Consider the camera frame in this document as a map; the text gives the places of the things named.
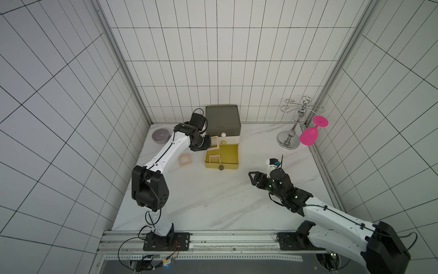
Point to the aluminium mounting rail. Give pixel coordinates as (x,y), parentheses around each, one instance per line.
(204,245)

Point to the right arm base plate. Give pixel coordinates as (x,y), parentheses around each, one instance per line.
(294,241)

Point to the electronics board with cables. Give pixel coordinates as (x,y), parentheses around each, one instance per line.
(146,263)

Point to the orange brooch box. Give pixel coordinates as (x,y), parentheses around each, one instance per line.
(185,159)
(215,158)
(215,144)

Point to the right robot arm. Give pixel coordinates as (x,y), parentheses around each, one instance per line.
(376,246)

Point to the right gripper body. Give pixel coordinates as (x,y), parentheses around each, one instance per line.
(264,181)

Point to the three-drawer storage cabinet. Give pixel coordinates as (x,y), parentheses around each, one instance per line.
(224,122)

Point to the silver glass rack stand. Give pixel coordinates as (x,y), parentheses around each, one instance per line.
(290,140)

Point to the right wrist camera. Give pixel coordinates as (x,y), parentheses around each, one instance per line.
(272,164)

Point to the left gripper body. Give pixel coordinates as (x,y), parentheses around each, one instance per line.
(202,144)

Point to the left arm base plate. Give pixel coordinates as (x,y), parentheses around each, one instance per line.
(178,241)

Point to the pink plastic wine glass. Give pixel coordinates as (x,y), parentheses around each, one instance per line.
(310,135)

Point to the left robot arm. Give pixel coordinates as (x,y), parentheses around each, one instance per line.
(149,188)

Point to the purple bowl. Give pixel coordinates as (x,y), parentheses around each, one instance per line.
(161,136)

